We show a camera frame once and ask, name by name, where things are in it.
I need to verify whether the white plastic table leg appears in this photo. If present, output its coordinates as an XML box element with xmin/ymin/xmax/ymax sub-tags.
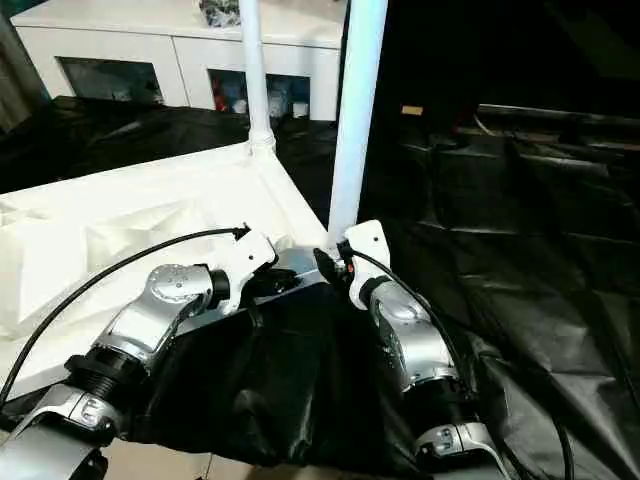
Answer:
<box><xmin>238</xmin><ymin>0</ymin><xmax>277</xmax><ymax>161</ymax></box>
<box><xmin>327</xmin><ymin>0</ymin><xmax>390</xmax><ymax>251</ymax></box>

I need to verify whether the white upturned plastic table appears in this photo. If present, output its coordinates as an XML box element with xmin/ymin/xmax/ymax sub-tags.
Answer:
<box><xmin>0</xmin><ymin>142</ymin><xmax>331</xmax><ymax>406</ymax></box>

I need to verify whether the black glossy mat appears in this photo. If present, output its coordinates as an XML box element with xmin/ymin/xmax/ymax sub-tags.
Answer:
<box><xmin>0</xmin><ymin>94</ymin><xmax>640</xmax><ymax>480</ymax></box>

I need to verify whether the black speaker box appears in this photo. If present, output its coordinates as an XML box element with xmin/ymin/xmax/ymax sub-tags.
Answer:
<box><xmin>369</xmin><ymin>0</ymin><xmax>481</xmax><ymax>141</ymax></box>

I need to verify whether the white glass-door cabinet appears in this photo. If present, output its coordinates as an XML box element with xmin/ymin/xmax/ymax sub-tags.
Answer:
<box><xmin>9</xmin><ymin>0</ymin><xmax>346</xmax><ymax>121</ymax></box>

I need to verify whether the black glossy tv stand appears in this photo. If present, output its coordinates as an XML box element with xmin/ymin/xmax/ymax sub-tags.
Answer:
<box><xmin>477</xmin><ymin>102</ymin><xmax>640</xmax><ymax>131</ymax></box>

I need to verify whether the grey curtain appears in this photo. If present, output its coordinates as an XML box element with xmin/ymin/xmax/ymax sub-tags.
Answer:
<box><xmin>0</xmin><ymin>9</ymin><xmax>46</xmax><ymax>136</ymax></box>

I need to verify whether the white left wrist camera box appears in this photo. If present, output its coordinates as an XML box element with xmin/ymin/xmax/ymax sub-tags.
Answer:
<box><xmin>219</xmin><ymin>230</ymin><xmax>279</xmax><ymax>316</ymax></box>

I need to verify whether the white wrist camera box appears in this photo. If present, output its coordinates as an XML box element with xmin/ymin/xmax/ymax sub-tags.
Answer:
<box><xmin>344</xmin><ymin>218</ymin><xmax>391</xmax><ymax>310</ymax></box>
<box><xmin>219</xmin><ymin>230</ymin><xmax>279</xmax><ymax>316</ymax></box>

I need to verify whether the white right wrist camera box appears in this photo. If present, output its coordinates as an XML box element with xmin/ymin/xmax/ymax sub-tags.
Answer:
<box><xmin>344</xmin><ymin>218</ymin><xmax>391</xmax><ymax>310</ymax></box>

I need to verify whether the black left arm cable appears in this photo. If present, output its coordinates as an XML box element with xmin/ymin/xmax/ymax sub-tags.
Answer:
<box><xmin>0</xmin><ymin>224</ymin><xmax>251</xmax><ymax>404</ymax></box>

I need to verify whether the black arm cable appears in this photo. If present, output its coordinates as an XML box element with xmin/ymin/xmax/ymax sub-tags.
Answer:
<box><xmin>339</xmin><ymin>244</ymin><xmax>574</xmax><ymax>480</ymax></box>
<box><xmin>0</xmin><ymin>224</ymin><xmax>251</xmax><ymax>404</ymax></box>

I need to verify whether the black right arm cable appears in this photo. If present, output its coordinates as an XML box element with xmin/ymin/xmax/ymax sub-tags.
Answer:
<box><xmin>339</xmin><ymin>244</ymin><xmax>574</xmax><ymax>480</ymax></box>

